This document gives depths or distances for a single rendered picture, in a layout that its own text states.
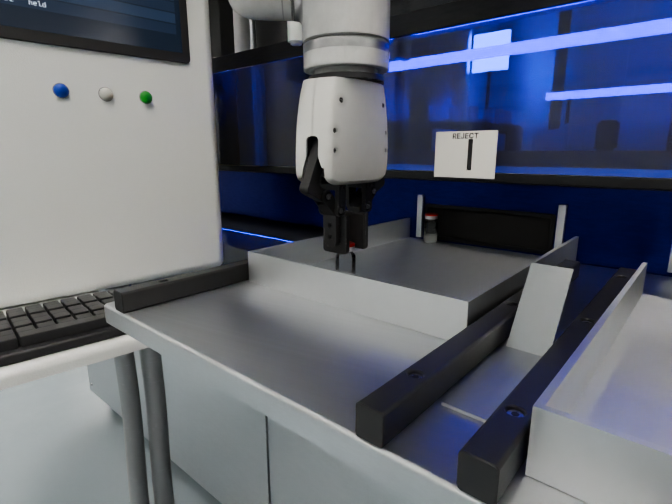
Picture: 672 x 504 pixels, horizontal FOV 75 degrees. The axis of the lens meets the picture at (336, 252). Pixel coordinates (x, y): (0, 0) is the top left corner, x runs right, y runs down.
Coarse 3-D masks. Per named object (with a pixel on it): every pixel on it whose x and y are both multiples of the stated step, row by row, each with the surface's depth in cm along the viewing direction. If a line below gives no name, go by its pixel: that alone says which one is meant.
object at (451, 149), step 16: (448, 144) 59; (464, 144) 57; (480, 144) 56; (496, 144) 54; (448, 160) 59; (464, 160) 58; (480, 160) 56; (448, 176) 59; (464, 176) 58; (480, 176) 56
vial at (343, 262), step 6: (354, 246) 47; (336, 258) 47; (342, 258) 46; (348, 258) 46; (354, 258) 47; (336, 264) 47; (342, 264) 47; (348, 264) 47; (354, 264) 47; (342, 270) 47; (348, 270) 47; (354, 270) 47
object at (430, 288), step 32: (384, 224) 68; (256, 256) 48; (288, 256) 53; (320, 256) 58; (384, 256) 61; (416, 256) 61; (448, 256) 61; (480, 256) 61; (512, 256) 61; (544, 256) 46; (288, 288) 45; (320, 288) 42; (352, 288) 40; (384, 288) 37; (416, 288) 36; (448, 288) 46; (480, 288) 46; (512, 288) 40; (384, 320) 38; (416, 320) 36; (448, 320) 34
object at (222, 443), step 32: (96, 384) 169; (192, 384) 118; (192, 416) 121; (224, 416) 110; (256, 416) 100; (192, 448) 124; (224, 448) 112; (256, 448) 103; (288, 448) 94; (320, 448) 87; (224, 480) 115; (256, 480) 105; (288, 480) 96; (320, 480) 89; (352, 480) 83
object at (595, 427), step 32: (640, 288) 42; (608, 320) 30; (640, 320) 38; (576, 352) 24; (608, 352) 32; (640, 352) 32; (576, 384) 24; (608, 384) 27; (640, 384) 27; (544, 416) 19; (576, 416) 18; (608, 416) 24; (640, 416) 24; (544, 448) 19; (576, 448) 18; (608, 448) 17; (640, 448) 17; (544, 480) 19; (576, 480) 18; (608, 480) 18; (640, 480) 17
